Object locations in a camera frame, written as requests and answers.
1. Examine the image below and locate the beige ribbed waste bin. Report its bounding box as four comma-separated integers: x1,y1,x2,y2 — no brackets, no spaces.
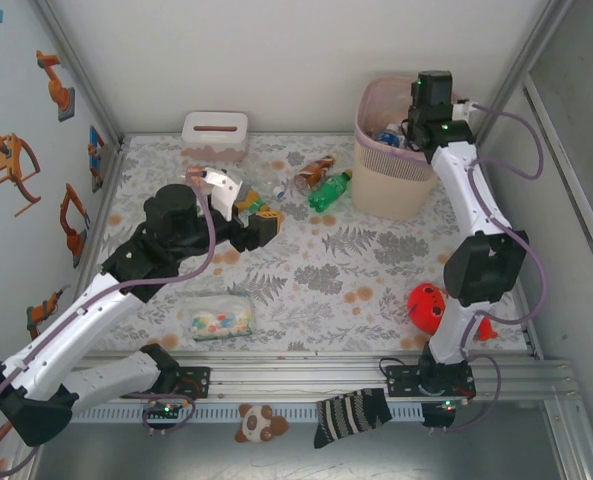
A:
350,74,470,222

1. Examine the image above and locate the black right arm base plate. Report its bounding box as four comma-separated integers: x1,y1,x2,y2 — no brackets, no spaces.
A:
384,363,477,400

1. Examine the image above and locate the aluminium frame rail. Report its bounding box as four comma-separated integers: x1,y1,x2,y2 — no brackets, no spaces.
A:
23,352,585,407

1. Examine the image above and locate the crushed clear bottle white cap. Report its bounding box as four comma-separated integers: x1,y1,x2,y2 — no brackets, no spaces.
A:
253,163,288,198

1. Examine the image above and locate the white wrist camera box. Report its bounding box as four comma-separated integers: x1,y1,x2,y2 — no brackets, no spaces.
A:
450,98,480,121
195,168,246,222

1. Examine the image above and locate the white slotted cable duct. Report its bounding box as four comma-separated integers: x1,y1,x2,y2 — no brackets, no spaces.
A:
70,403,425,425

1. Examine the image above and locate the clear pepsi bottle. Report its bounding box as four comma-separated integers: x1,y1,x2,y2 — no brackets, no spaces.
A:
373,123,408,149

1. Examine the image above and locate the panda plush toy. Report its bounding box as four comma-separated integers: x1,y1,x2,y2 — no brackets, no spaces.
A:
234,403,290,445

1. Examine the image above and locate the brown coffee bottle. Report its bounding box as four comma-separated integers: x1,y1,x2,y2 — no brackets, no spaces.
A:
293,153,338,190

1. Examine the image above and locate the orange claw wall sticker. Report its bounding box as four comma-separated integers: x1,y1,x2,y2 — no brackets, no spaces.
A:
0,132,42,217

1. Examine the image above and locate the controller board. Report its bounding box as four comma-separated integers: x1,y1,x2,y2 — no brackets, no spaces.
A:
143,399,187,421
422,399,465,430

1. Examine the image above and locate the left controller board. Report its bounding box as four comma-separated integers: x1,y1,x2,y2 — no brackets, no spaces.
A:
143,399,187,421

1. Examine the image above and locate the pink bin liner bag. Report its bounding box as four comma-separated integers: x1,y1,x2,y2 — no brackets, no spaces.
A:
354,74,470,176

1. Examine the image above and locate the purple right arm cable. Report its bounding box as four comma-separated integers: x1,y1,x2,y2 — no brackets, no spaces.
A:
428,102,548,434

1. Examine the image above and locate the white pink tissue box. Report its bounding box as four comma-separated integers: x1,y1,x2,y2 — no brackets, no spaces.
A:
180,110,251,162

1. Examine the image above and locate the red shark plush toy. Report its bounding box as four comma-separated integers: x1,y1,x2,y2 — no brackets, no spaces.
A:
406,282,500,342

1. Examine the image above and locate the blue orange wall sticker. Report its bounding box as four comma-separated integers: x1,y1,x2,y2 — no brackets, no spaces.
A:
86,125,106,194

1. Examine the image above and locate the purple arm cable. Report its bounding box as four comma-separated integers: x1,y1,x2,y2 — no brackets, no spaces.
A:
428,102,548,434
0,169,217,474

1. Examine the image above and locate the plastic bag of colourful pieces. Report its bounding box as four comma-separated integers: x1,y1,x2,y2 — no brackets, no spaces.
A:
183,293,255,342

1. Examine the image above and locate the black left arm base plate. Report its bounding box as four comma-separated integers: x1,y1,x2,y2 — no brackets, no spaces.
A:
173,366,212,400

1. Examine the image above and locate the green bottle yellow cap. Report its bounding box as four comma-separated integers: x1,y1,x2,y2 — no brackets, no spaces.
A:
308,169,354,215

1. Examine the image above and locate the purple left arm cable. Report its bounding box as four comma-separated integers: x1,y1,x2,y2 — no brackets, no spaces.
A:
0,169,217,474

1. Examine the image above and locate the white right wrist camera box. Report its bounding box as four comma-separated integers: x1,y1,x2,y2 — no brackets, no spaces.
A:
450,98,480,121

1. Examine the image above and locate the black white striped sock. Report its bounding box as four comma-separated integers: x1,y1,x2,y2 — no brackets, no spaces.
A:
313,387,394,450

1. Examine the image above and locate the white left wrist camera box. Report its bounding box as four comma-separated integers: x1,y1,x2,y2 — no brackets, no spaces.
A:
195,168,246,222

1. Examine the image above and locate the right controller board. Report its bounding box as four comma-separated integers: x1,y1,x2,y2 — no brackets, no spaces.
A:
422,399,465,430

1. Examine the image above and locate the aluminium frame post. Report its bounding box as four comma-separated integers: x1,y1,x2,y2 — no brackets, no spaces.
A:
31,0,128,151
473,0,576,149

